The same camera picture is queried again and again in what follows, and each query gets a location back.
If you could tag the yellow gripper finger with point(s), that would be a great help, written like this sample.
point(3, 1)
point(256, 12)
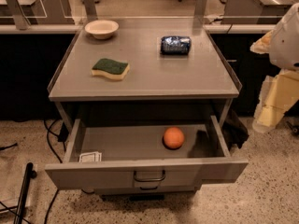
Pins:
point(278, 95)
point(262, 45)

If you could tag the orange fruit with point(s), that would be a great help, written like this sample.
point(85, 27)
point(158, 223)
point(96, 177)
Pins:
point(173, 138)

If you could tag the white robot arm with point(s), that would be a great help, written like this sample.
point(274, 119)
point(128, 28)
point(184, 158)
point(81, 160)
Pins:
point(284, 45)

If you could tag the grey cabinet counter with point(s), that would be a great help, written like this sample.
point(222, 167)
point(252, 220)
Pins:
point(202, 74)

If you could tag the open grey top drawer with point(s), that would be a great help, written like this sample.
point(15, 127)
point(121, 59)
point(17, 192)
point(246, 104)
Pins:
point(203, 158)

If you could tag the grey background desk right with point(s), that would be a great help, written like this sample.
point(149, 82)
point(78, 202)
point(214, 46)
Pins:
point(255, 11)

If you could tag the grey background desk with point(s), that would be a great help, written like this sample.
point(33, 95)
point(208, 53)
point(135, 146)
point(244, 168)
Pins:
point(40, 11)
point(255, 11)

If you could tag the black cloth behind cabinet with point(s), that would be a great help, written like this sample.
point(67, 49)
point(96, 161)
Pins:
point(234, 131)

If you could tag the blue chip bag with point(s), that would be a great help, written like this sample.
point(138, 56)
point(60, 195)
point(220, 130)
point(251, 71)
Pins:
point(175, 45)

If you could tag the green and yellow sponge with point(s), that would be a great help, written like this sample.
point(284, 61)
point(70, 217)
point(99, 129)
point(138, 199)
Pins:
point(110, 69)

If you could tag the white ceramic bowl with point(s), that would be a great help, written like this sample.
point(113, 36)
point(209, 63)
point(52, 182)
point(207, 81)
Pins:
point(102, 29)

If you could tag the grey background desk left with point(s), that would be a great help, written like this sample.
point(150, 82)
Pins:
point(40, 11)

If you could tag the black pole on floor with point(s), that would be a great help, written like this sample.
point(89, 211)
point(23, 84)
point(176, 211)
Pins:
point(29, 174)

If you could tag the black drawer handle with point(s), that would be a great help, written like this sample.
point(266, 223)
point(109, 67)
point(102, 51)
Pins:
point(140, 179)

